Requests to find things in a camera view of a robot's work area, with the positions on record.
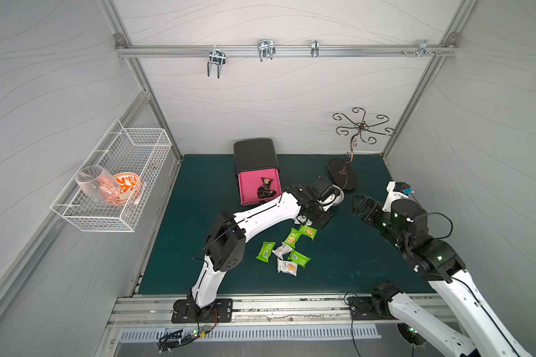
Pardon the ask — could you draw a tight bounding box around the black cookie packet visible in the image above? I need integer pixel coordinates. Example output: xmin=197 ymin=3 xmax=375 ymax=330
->
xmin=257 ymin=187 xmax=277 ymax=199
xmin=262 ymin=178 xmax=272 ymax=189

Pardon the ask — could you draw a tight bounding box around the pink top drawer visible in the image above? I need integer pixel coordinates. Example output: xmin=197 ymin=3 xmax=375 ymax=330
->
xmin=238 ymin=168 xmax=282 ymax=205

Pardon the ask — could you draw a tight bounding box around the black pink drawer cabinet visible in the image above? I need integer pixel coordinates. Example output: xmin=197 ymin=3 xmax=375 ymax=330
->
xmin=233 ymin=138 xmax=280 ymax=180

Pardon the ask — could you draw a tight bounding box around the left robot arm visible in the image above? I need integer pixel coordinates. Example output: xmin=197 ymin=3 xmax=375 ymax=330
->
xmin=188 ymin=176 xmax=344 ymax=313

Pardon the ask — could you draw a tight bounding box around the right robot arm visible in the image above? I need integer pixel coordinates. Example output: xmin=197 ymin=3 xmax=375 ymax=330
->
xmin=351 ymin=181 xmax=529 ymax=356

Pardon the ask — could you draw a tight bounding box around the white cookie packet small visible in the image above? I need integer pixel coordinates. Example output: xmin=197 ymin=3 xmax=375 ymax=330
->
xmin=294 ymin=215 xmax=312 ymax=226

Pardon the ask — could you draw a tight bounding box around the green cookie packet upper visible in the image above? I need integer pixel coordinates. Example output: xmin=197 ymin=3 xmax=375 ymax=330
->
xmin=299 ymin=225 xmax=318 ymax=241

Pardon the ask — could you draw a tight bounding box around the black metal jewelry stand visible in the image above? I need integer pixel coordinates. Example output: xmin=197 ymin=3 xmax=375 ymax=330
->
xmin=326 ymin=107 xmax=395 ymax=191

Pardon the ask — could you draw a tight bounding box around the green cookie packet centre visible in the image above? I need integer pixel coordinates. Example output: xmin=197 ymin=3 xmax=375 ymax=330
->
xmin=283 ymin=228 xmax=302 ymax=249

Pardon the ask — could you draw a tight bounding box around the white cookie packet middle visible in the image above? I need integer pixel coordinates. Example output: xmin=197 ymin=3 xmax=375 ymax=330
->
xmin=272 ymin=243 xmax=293 ymax=260

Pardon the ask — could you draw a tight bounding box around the green cookie packet far left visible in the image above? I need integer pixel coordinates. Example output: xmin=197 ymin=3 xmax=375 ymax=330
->
xmin=256 ymin=242 xmax=275 ymax=263

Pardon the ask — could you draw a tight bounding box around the white cookie packet bottom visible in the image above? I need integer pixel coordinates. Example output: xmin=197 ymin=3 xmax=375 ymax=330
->
xmin=277 ymin=260 xmax=298 ymax=277

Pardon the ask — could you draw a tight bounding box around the metal hook small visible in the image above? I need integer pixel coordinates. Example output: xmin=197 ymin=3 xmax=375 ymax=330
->
xmin=311 ymin=40 xmax=320 ymax=58

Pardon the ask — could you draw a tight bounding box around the metal hook middle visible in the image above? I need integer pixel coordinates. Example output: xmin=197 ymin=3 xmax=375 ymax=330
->
xmin=257 ymin=40 xmax=275 ymax=62

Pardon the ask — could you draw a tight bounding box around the metal double hook left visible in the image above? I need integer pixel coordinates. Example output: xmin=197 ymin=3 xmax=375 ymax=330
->
xmin=207 ymin=49 xmax=226 ymax=79

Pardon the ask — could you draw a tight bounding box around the orange patterned bowl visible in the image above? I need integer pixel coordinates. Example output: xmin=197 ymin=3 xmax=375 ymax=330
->
xmin=110 ymin=172 xmax=142 ymax=206

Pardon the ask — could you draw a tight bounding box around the clear glass cup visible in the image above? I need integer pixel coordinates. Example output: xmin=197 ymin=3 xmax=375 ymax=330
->
xmin=74 ymin=165 xmax=121 ymax=204

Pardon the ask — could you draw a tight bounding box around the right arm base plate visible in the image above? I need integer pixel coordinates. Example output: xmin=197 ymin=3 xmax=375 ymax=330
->
xmin=345 ymin=296 xmax=396 ymax=321

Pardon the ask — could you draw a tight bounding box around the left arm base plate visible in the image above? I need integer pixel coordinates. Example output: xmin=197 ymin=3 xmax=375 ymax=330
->
xmin=171 ymin=298 xmax=234 ymax=324

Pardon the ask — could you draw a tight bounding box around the white wire basket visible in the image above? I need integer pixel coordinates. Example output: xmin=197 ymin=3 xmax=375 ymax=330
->
xmin=51 ymin=120 xmax=171 ymax=232

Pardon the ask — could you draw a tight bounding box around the metal rail bar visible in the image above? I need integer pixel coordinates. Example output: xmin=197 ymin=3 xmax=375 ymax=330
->
xmin=116 ymin=43 xmax=459 ymax=59

